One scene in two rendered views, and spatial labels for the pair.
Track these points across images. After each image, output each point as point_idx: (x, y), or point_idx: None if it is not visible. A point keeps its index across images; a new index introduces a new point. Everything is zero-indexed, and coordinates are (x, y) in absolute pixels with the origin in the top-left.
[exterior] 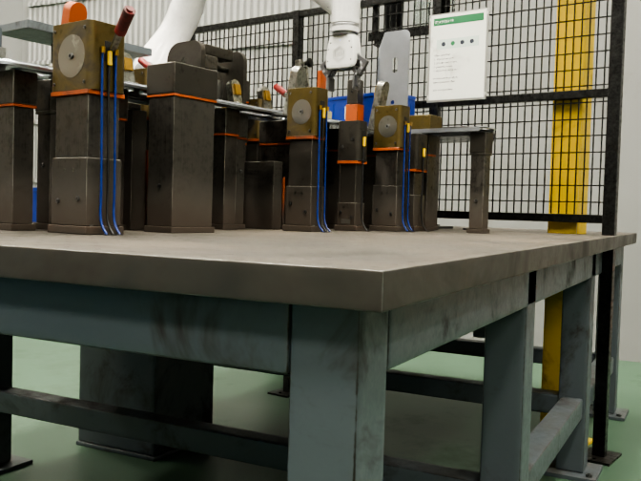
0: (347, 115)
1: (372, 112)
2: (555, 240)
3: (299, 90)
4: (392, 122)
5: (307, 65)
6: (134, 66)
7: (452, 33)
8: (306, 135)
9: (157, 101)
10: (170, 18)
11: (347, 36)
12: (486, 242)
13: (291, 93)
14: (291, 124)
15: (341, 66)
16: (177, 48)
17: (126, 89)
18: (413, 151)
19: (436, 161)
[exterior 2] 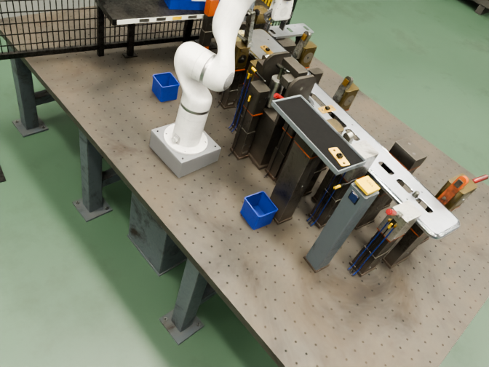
0: (211, 7)
1: (301, 49)
2: (370, 103)
3: (353, 91)
4: (311, 55)
5: (257, 15)
6: (225, 80)
7: None
8: (346, 109)
9: (410, 170)
10: (236, 27)
11: (291, 1)
12: (404, 137)
13: (348, 93)
14: (342, 106)
15: (283, 19)
16: (300, 81)
17: (386, 165)
18: (292, 54)
19: None
